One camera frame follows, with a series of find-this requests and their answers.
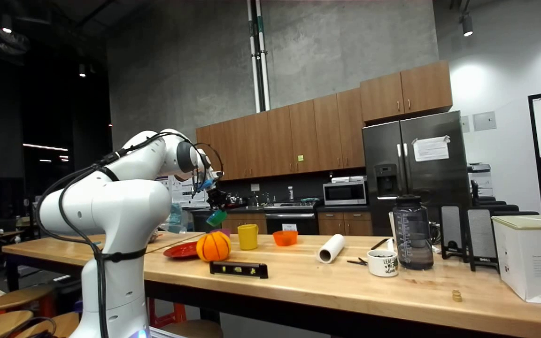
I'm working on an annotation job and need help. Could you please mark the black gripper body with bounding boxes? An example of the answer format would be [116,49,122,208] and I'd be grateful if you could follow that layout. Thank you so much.
[205,186,229,212]

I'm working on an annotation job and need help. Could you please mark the small orange bowl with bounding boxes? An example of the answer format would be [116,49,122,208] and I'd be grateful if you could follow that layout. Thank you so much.
[272,229,300,248]

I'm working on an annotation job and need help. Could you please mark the orange plush pumpkin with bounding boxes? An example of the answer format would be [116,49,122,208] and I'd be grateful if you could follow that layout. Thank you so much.
[195,229,233,263]

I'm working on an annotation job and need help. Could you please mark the yellow mug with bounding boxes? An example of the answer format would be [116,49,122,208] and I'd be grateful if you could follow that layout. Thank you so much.
[237,221,261,252]

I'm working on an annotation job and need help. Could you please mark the red plate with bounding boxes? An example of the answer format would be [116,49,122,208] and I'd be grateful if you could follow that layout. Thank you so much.
[161,240,201,261]

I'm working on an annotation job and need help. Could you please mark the long upper wooden cabinets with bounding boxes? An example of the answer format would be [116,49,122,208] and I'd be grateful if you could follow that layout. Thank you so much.
[193,86,368,184]

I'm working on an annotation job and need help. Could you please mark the white paper towel roll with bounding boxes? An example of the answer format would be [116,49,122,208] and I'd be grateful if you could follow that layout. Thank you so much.
[317,233,347,265]

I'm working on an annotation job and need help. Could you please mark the steel microwave oven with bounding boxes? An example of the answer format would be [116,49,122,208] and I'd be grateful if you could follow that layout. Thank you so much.
[321,180,368,206]

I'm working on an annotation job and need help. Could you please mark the lower wooden cabinet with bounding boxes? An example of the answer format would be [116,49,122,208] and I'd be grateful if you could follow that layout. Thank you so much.
[316,208,372,238]

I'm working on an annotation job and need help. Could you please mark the white mug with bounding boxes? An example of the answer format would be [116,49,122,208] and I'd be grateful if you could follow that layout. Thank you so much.
[366,248,400,280]

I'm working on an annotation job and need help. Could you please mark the stainless steel refrigerator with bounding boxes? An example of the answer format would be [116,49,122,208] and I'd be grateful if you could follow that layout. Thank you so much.
[361,111,471,236]

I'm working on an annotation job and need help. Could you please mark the short upper wooden cabinets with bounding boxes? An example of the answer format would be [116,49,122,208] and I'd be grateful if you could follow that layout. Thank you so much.
[359,60,455,124]

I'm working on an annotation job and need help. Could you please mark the white paper sheet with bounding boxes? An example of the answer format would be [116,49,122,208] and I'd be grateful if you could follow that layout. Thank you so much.
[411,135,453,163]

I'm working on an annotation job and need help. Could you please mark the black flat panel stand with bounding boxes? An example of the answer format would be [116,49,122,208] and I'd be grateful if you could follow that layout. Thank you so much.
[466,206,501,272]
[440,205,466,261]

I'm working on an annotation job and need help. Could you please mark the white box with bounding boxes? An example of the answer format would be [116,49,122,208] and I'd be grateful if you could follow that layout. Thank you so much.
[492,212,541,306]

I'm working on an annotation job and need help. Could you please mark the vertical wall pipe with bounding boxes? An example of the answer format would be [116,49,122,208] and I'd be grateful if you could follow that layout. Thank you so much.
[246,0,269,114]

